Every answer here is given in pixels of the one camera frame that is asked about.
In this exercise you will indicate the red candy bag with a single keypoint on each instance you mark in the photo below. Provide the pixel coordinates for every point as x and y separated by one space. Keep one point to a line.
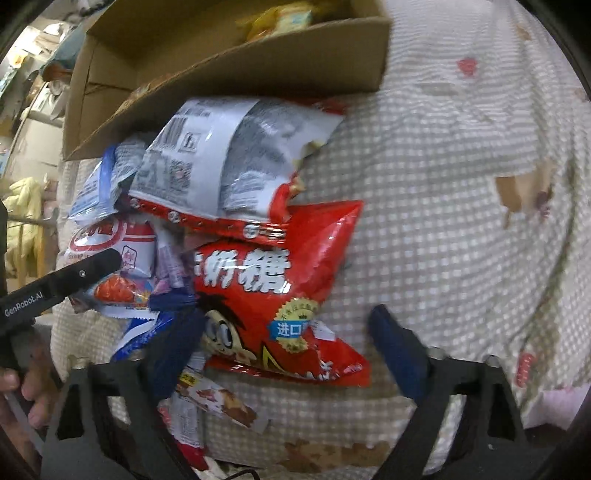
300 258

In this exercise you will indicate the white red snack packet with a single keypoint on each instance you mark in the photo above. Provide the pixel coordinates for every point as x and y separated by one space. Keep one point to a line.
134 244

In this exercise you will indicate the large silver snack bag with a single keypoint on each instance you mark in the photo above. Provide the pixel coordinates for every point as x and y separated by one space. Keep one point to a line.
221 161

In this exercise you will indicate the small brown bar packet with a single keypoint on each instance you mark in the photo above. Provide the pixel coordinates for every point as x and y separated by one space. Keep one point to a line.
221 401

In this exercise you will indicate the blue white snack packet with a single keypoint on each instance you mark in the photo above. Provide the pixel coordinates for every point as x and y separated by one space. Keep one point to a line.
92 194

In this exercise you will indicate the person's left hand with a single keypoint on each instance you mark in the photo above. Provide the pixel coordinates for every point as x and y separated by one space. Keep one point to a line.
39 392

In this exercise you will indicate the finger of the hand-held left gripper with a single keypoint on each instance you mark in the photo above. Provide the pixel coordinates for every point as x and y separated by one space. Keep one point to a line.
87 272

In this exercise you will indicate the cardboard box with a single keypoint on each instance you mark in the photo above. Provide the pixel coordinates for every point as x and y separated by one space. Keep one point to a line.
300 60

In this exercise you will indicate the printed checkered blanket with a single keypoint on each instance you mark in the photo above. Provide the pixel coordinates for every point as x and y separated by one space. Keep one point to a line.
438 184

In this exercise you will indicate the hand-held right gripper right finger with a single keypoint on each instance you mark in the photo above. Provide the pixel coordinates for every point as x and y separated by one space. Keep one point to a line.
397 350

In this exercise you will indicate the yellow snack packet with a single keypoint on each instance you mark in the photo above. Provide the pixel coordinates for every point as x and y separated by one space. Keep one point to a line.
272 21

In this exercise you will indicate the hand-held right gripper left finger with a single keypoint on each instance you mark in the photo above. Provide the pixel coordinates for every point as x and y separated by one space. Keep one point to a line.
171 355

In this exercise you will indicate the dark blue snack packet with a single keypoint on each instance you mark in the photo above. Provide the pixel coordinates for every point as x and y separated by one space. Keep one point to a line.
138 337

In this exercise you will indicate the yellow jacket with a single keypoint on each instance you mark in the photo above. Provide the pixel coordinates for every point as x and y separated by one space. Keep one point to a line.
25 198

